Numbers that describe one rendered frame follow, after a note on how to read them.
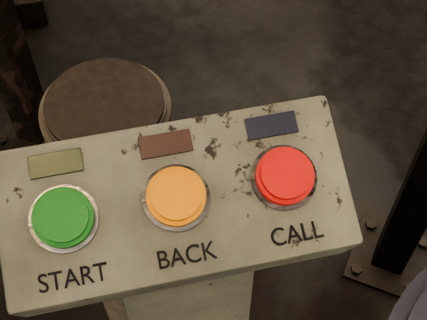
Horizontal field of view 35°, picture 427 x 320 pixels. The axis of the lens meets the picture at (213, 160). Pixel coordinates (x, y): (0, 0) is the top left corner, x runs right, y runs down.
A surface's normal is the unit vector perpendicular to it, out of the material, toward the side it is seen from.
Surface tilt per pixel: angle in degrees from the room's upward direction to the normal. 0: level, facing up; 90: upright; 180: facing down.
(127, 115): 0
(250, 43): 0
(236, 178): 20
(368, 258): 0
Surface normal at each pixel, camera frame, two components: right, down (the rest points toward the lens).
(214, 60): 0.00, -0.56
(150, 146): 0.07, -0.25
